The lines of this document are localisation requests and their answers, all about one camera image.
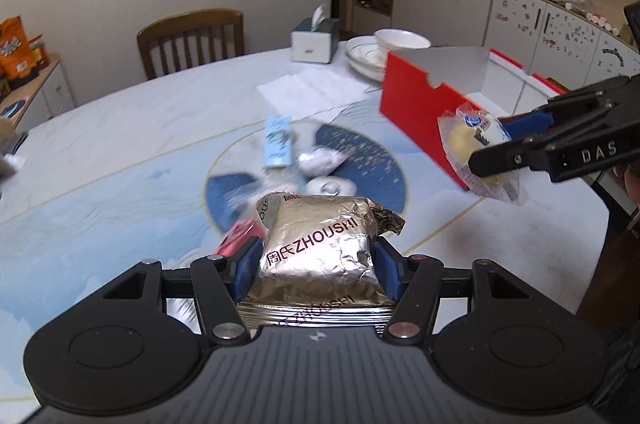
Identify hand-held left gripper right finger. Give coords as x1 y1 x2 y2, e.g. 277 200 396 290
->
375 238 526 345

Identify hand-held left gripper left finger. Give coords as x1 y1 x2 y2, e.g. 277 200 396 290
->
102 237 265 347

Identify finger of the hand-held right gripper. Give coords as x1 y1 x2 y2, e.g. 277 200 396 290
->
500 74 640 140
468 124 640 182

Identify gold foil snack packet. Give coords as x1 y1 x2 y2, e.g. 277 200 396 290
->
235 191 406 330

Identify clear pastry packet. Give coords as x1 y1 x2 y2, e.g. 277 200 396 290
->
437 102 523 205

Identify red cardboard box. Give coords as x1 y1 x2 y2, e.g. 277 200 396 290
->
379 47 571 192

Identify marble patterned desktop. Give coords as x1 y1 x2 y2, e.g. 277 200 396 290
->
0 39 608 424

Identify person's right hand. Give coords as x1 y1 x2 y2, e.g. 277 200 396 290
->
622 164 640 205

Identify red snack packet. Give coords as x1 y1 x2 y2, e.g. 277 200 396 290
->
212 221 266 257

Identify white cabinet with stickers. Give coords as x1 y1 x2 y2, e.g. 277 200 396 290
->
482 0 640 105

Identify white round wrapped snack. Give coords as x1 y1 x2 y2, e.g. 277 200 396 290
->
306 177 357 196

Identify silver wrapped snack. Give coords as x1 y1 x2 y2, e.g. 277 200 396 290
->
297 147 346 175

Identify light blue snack packet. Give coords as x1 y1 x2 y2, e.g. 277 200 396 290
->
262 117 294 168

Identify white bowl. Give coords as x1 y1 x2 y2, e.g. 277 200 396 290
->
374 28 432 54

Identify white paper napkins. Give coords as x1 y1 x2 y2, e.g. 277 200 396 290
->
256 72 371 110

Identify stack of white plates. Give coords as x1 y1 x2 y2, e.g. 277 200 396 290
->
346 35 401 82

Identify green and white tissue box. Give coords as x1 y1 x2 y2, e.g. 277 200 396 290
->
291 4 342 64

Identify wooden chair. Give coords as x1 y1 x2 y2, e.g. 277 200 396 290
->
136 8 245 80

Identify white sideboard cabinet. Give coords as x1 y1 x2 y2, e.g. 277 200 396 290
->
0 54 76 130

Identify sauce jars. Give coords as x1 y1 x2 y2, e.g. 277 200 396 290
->
29 37 51 69

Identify orange snack bag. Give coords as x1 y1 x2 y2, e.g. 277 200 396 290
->
0 17 38 80

